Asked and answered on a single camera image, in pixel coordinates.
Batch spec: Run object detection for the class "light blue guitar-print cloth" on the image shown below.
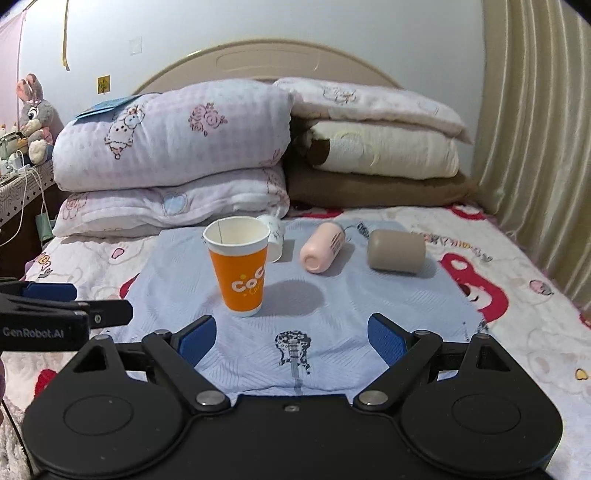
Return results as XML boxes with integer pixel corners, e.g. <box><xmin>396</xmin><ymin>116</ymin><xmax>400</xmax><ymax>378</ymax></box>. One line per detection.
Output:
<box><xmin>113</xmin><ymin>217</ymin><xmax>490</xmax><ymax>398</ymax></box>

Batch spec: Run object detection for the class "pink floral folded quilt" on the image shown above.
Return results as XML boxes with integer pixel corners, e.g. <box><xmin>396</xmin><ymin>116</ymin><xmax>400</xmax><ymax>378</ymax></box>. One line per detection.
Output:
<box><xmin>52</xmin><ymin>165</ymin><xmax>291</xmax><ymax>239</ymax></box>

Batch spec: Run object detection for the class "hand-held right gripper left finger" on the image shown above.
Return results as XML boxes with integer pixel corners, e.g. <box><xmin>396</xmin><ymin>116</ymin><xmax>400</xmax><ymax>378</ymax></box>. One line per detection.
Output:
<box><xmin>69</xmin><ymin>315</ymin><xmax>232</xmax><ymax>413</ymax></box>

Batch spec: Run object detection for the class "brown folded blanket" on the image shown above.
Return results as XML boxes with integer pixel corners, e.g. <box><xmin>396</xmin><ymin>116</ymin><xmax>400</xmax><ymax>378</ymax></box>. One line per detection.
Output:
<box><xmin>285</xmin><ymin>159</ymin><xmax>481</xmax><ymax>208</ymax></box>

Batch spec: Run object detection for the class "orange paper cup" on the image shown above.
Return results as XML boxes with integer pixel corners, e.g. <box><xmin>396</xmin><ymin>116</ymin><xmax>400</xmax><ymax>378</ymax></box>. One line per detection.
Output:
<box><xmin>203</xmin><ymin>216</ymin><xmax>271</xmax><ymax>318</ymax></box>

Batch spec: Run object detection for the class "taupe cup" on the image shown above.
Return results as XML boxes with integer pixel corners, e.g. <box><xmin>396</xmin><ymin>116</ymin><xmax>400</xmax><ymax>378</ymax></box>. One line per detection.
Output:
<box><xmin>367</xmin><ymin>229</ymin><xmax>426</xmax><ymax>276</ymax></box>

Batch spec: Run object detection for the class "bedside table with patterned cloth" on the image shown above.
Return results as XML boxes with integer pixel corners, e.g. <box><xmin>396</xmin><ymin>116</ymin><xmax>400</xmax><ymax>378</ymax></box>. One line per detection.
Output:
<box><xmin>0</xmin><ymin>161</ymin><xmax>58</xmax><ymax>259</ymax></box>

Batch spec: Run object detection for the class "yellow hanging strip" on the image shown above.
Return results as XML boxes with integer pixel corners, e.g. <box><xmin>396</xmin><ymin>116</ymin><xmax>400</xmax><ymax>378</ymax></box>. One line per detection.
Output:
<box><xmin>60</xmin><ymin>0</ymin><xmax>71</xmax><ymax>71</ymax></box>

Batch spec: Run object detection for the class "pink curtain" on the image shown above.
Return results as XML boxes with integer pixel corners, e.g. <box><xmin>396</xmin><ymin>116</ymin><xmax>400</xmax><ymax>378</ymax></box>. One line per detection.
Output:
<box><xmin>0</xmin><ymin>9</ymin><xmax>24</xmax><ymax>134</ymax></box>

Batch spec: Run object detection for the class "mint green pouch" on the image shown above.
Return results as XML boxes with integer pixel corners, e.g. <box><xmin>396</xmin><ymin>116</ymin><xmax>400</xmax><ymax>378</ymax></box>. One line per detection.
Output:
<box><xmin>36</xmin><ymin>211</ymin><xmax>55</xmax><ymax>241</ymax></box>

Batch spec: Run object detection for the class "beige headboard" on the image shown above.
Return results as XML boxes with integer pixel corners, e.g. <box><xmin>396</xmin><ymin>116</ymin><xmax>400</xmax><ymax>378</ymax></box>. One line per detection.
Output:
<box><xmin>131</xmin><ymin>39</ymin><xmax>404</xmax><ymax>95</ymax></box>

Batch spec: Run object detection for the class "pink checked folded quilt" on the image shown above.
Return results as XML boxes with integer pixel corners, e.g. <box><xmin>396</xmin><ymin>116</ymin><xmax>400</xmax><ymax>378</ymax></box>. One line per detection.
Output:
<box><xmin>52</xmin><ymin>79</ymin><xmax>295</xmax><ymax>192</ymax></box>

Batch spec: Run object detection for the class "white paper cup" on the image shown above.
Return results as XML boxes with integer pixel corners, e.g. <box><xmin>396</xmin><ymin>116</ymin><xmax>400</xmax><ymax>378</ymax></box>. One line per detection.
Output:
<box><xmin>256</xmin><ymin>213</ymin><xmax>286</xmax><ymax>264</ymax></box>

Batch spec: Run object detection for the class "white charging cable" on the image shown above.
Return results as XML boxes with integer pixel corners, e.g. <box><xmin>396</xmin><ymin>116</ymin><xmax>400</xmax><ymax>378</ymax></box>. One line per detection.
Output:
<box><xmin>0</xmin><ymin>152</ymin><xmax>47</xmax><ymax>247</ymax></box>

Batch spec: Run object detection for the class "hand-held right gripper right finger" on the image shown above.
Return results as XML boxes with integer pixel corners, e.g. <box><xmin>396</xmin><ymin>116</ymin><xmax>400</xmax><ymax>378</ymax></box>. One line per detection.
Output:
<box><xmin>353</xmin><ymin>313</ymin><xmax>520</xmax><ymax>411</ymax></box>

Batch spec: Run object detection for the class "beige curtain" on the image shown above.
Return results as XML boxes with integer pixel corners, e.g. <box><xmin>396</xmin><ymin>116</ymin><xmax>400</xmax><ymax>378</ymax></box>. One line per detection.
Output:
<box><xmin>471</xmin><ymin>0</ymin><xmax>591</xmax><ymax>319</ymax></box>

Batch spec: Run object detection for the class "cream and brown quilt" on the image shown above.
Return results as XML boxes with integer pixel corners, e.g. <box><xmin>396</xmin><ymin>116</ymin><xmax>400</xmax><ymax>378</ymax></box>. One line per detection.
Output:
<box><xmin>291</xmin><ymin>121</ymin><xmax>460</xmax><ymax>180</ymax></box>

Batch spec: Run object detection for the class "black cable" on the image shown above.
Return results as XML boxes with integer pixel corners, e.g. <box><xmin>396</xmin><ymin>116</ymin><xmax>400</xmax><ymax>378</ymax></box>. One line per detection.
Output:
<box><xmin>0</xmin><ymin>397</ymin><xmax>35</xmax><ymax>476</ymax></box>

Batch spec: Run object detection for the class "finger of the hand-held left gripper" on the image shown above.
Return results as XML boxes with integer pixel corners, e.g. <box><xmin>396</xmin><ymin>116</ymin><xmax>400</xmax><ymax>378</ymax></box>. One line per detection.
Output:
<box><xmin>0</xmin><ymin>277</ymin><xmax>78</xmax><ymax>304</ymax></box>
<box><xmin>0</xmin><ymin>296</ymin><xmax>135</xmax><ymax>330</ymax></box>

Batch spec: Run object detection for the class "grey bunny plush toy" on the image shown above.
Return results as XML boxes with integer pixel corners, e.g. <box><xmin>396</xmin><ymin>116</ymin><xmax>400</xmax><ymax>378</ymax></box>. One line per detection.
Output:
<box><xmin>16</xmin><ymin>72</ymin><xmax>63</xmax><ymax>163</ymax></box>

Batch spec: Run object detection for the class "pink cup with cord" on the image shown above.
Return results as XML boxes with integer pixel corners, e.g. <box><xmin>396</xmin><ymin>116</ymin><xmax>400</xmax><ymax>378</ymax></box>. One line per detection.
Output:
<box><xmin>300</xmin><ymin>220</ymin><xmax>370</xmax><ymax>274</ymax></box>

